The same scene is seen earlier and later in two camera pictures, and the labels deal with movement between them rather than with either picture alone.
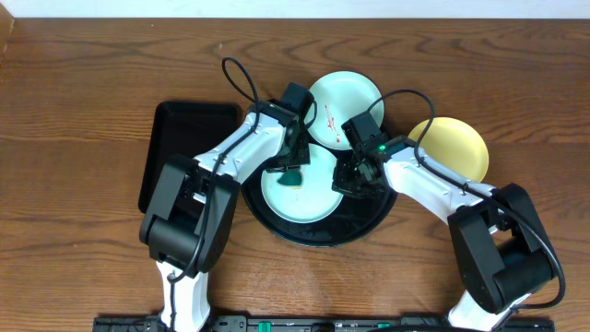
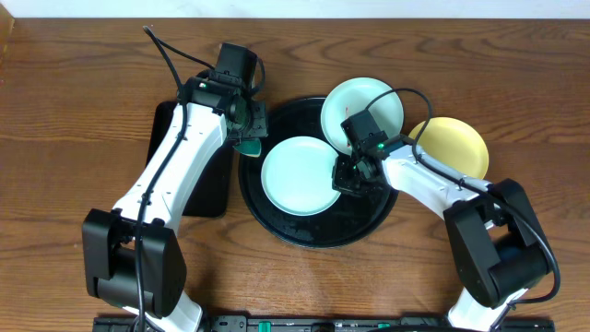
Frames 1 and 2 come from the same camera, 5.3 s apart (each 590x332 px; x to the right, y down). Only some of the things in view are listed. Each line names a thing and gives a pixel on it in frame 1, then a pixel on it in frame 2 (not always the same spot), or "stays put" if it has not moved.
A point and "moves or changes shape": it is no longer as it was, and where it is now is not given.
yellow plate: x=454 y=144 stays put
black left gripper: x=304 y=142 → x=260 y=128
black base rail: x=334 y=324 stays put
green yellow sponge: x=292 y=178 moves or changes shape
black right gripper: x=340 y=182 stays put
